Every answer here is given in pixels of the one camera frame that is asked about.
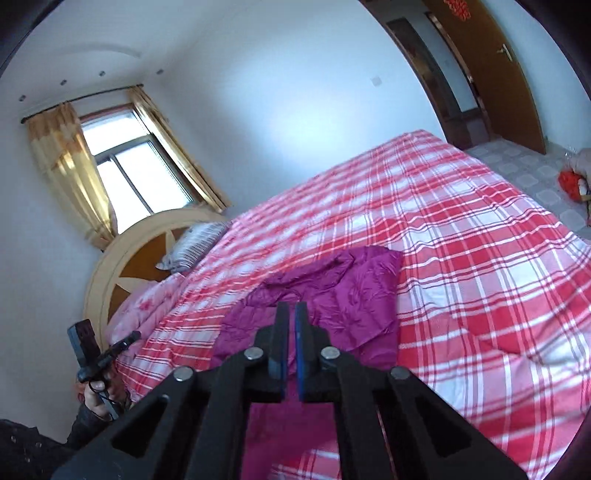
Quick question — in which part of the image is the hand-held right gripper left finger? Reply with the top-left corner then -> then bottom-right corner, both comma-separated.
51,302 -> 291,480

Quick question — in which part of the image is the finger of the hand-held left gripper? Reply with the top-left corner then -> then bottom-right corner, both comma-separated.
99,330 -> 142,363
76,357 -> 116,384

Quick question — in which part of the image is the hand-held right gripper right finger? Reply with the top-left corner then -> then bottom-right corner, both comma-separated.
295,302 -> 528,480

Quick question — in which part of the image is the purple down jacket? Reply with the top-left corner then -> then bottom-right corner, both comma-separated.
212,246 -> 402,480

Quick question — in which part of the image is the person's left forearm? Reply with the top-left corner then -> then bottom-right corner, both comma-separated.
0,406 -> 118,480

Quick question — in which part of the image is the person's left hand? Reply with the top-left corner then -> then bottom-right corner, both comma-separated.
82,382 -> 132,422

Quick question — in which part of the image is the pink floral quilt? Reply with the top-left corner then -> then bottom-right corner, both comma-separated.
106,272 -> 186,366

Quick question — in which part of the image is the cream and brown headboard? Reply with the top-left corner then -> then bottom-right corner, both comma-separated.
84,210 -> 228,343

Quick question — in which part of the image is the striped pillow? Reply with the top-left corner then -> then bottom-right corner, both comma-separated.
156,220 -> 232,271

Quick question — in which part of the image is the wide yellow curtain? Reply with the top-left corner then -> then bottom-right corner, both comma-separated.
27,102 -> 116,251

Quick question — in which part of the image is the window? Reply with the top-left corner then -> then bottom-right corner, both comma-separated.
81,105 -> 205,234

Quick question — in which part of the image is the red plaid bed sheet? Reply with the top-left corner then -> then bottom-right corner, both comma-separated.
108,129 -> 591,480

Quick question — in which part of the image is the narrow yellow curtain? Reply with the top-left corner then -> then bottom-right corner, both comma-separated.
127,85 -> 232,211

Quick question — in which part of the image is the dark curtain rod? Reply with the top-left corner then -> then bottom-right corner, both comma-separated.
19,83 -> 145,124

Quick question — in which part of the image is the red plush toy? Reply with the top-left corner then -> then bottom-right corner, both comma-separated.
558,170 -> 590,202

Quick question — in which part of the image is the brown wooden door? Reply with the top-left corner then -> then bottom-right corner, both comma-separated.
422,0 -> 548,155

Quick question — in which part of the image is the pale plush toy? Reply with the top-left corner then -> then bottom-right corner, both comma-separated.
569,148 -> 591,197

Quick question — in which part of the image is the dark wooden door frame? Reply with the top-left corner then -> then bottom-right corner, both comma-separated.
360,0 -> 491,151

